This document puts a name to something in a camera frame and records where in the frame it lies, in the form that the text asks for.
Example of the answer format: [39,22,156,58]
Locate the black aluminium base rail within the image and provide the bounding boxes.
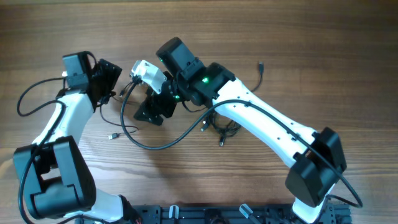
[74,203,352,224]

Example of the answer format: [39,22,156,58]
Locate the thin black usb cable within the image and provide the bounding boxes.
[98,81,140,141]

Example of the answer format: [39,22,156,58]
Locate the coiled black usb cable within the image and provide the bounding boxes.
[200,110,243,147]

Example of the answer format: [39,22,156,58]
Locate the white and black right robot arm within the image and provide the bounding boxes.
[130,37,346,223]

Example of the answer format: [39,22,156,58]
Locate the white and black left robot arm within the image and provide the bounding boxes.
[13,51,142,223]

